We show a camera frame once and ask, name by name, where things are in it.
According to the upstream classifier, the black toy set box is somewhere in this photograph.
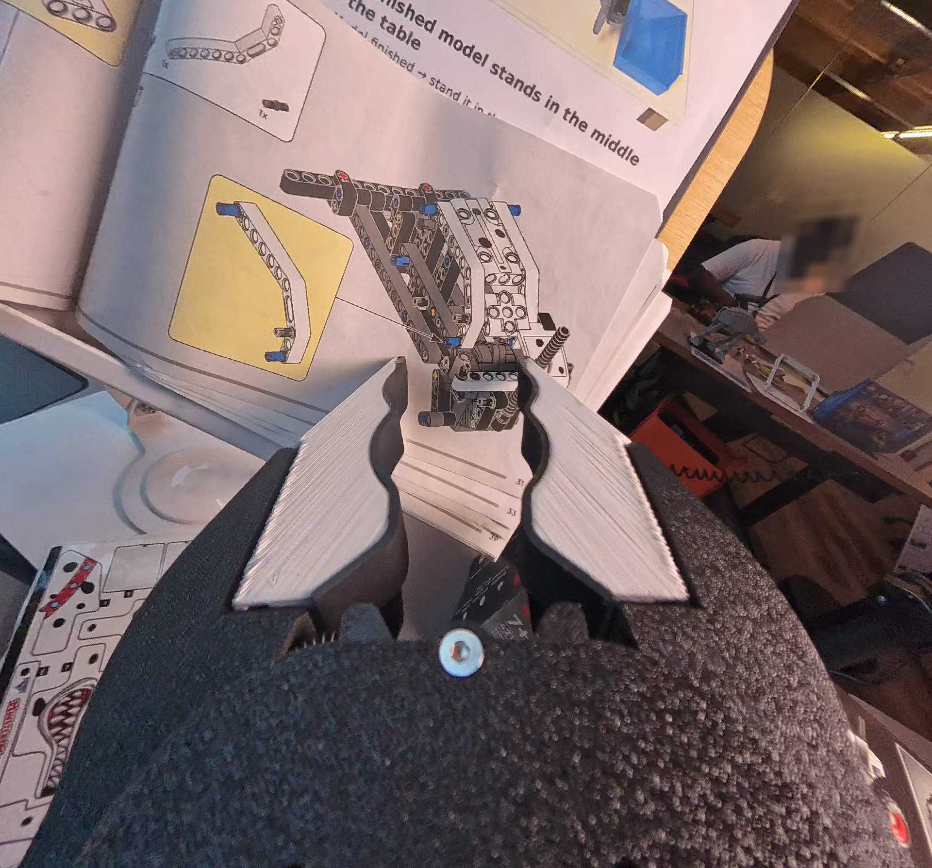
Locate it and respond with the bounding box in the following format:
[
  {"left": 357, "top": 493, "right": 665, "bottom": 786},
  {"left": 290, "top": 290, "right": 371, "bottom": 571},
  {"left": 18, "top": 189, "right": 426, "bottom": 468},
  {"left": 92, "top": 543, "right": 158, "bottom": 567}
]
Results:
[{"left": 449, "top": 551, "right": 534, "bottom": 639}]

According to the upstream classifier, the book stand with white base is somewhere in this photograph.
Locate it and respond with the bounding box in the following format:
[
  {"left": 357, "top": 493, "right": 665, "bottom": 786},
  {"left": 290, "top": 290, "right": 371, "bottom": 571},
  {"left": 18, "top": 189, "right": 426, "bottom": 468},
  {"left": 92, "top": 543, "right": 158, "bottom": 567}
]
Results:
[{"left": 0, "top": 50, "right": 777, "bottom": 556}]

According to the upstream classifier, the blue flat box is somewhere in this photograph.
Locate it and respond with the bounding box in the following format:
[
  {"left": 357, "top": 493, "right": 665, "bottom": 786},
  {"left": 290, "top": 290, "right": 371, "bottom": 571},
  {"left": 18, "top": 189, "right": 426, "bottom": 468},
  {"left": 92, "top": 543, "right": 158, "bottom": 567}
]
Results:
[{"left": 813, "top": 379, "right": 932, "bottom": 457}]

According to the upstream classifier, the wooden side table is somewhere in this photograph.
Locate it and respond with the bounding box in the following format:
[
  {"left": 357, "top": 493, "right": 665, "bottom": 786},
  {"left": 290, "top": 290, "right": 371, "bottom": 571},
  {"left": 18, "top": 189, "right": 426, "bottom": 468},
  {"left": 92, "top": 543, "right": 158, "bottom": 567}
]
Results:
[{"left": 656, "top": 298, "right": 932, "bottom": 508}]

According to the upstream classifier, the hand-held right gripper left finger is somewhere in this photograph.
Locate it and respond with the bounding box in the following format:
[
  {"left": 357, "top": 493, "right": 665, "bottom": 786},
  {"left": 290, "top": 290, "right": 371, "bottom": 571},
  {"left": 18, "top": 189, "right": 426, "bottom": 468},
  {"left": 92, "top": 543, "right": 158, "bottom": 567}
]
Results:
[{"left": 231, "top": 359, "right": 410, "bottom": 610}]

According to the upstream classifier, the instruction booklet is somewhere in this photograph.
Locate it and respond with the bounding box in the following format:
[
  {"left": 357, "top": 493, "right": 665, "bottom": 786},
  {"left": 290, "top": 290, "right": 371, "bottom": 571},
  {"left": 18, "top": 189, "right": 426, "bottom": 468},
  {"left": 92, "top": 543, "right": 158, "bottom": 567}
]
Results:
[{"left": 0, "top": 0, "right": 674, "bottom": 566}]

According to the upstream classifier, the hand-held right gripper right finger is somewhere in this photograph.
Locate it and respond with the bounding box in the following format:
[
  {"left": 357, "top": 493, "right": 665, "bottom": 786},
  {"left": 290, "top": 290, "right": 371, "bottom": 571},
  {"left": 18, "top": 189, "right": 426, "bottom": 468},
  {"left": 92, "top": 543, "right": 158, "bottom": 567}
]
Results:
[{"left": 513, "top": 362, "right": 688, "bottom": 607}]

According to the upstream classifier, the printed task sheet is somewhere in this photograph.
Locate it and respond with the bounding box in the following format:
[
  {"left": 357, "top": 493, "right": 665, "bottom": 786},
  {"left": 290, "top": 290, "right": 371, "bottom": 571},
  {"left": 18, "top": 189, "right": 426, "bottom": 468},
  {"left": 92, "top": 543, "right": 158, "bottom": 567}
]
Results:
[{"left": 241, "top": 0, "right": 834, "bottom": 228}]

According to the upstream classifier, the sticker sheet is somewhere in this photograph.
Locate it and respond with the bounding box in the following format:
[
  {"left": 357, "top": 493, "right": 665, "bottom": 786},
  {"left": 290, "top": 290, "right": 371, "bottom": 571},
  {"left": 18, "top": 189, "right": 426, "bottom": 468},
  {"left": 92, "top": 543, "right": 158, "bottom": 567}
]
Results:
[{"left": 0, "top": 541, "right": 193, "bottom": 851}]

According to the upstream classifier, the red box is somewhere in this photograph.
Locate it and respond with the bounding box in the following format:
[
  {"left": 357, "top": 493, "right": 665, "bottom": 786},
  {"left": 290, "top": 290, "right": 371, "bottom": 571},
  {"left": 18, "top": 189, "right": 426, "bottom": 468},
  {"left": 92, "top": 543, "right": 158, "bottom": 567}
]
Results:
[{"left": 630, "top": 400, "right": 732, "bottom": 502}]

